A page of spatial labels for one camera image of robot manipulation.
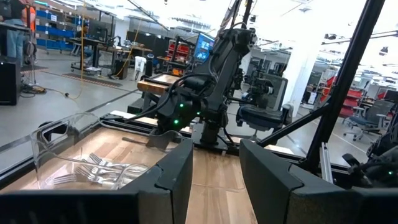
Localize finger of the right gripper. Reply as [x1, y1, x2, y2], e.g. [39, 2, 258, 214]
[146, 129, 180, 150]

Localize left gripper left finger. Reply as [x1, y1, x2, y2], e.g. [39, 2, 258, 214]
[119, 139, 194, 224]

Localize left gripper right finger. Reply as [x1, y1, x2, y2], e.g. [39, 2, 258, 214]
[239, 139, 352, 224]

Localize wooden background table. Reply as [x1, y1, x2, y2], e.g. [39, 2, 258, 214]
[136, 73, 187, 96]

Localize black cylinder bin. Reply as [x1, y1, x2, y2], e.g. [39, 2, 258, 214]
[145, 53, 155, 77]

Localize red bin shelf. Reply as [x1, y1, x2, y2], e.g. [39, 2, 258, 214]
[167, 42, 191, 63]
[323, 76, 364, 119]

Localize blue-screen monitor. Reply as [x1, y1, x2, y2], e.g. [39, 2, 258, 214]
[193, 32, 216, 63]

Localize black office chair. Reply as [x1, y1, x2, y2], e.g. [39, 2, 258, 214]
[236, 73, 294, 138]

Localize black robot equipment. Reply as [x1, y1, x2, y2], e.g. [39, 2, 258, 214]
[341, 123, 398, 189]

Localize dark background desk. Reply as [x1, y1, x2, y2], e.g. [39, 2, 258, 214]
[70, 36, 109, 73]

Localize clear plastic bin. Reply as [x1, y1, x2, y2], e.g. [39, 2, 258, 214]
[30, 112, 184, 190]

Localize grey mesh office chair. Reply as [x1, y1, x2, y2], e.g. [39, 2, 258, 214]
[343, 99, 396, 142]

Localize blue bin shelf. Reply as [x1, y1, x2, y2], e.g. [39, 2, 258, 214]
[34, 9, 78, 51]

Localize black computer tower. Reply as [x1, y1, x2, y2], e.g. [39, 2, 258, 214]
[0, 55, 21, 106]

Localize person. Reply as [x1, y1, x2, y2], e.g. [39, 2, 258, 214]
[21, 4, 37, 34]
[0, 0, 26, 67]

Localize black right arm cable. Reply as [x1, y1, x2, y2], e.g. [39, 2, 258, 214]
[124, 73, 215, 122]

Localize silver metal bracket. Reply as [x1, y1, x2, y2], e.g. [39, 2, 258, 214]
[320, 142, 334, 184]

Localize yellow hanging cable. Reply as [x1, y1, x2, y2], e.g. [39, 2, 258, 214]
[114, 18, 141, 78]

